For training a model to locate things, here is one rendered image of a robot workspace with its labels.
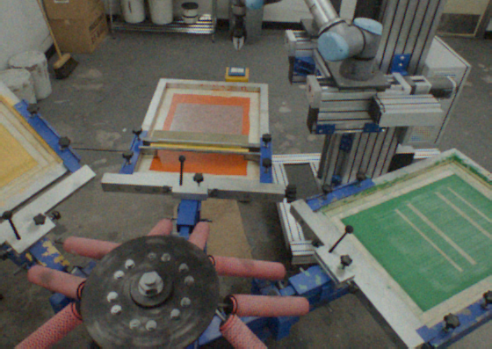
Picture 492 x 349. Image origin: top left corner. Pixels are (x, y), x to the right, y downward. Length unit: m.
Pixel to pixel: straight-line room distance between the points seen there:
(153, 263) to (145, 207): 1.92
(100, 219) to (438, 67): 2.18
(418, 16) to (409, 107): 0.41
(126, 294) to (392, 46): 1.56
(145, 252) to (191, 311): 0.19
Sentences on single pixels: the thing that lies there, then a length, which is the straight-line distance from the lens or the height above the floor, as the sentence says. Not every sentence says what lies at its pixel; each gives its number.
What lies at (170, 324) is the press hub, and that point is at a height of 1.31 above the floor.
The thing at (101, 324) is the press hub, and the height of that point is 1.31.
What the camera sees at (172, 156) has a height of 0.96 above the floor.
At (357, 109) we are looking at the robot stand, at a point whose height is 1.11.
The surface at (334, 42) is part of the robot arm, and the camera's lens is 1.65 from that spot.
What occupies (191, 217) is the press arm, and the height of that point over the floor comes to 1.04.
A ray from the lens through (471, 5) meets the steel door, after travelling 5.97.
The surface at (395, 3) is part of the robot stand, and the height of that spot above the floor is 1.51.
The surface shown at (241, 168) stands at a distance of 1.73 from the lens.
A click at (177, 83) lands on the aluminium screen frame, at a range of 2.24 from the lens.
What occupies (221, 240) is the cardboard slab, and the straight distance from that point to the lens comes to 2.66.
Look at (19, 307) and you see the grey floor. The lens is 2.66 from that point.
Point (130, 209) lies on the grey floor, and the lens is 2.91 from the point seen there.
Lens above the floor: 2.12
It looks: 38 degrees down
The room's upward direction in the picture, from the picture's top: 1 degrees clockwise
